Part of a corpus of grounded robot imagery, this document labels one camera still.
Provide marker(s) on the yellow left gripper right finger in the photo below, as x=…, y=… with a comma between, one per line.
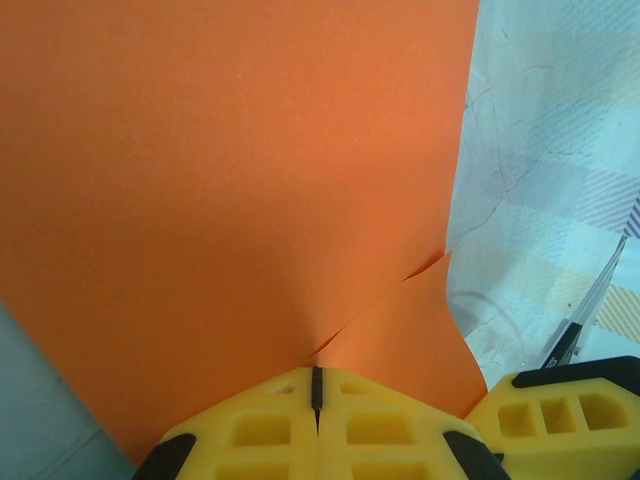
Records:
x=400, y=430

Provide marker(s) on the orange paper sheet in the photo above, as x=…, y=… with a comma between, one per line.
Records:
x=225, y=175

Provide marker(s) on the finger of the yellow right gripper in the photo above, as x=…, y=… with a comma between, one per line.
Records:
x=560, y=415

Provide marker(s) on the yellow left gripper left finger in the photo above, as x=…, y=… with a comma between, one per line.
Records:
x=235, y=430

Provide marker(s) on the aluminium frame post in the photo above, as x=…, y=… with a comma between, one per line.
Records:
x=595, y=295

